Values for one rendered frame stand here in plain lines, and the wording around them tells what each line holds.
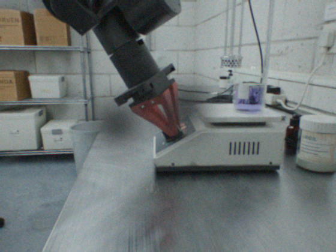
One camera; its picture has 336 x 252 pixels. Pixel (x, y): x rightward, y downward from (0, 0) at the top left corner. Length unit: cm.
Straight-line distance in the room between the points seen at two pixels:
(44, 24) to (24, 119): 79
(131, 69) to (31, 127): 231
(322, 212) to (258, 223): 8
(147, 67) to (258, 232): 25
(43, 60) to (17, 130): 71
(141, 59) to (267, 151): 23
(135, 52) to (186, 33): 252
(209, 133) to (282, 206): 14
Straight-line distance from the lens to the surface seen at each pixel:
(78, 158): 215
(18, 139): 276
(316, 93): 99
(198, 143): 43
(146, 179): 43
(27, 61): 304
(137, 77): 41
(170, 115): 43
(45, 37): 261
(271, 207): 38
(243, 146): 45
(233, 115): 45
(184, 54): 292
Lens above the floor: 93
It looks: 14 degrees down
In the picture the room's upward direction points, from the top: straight up
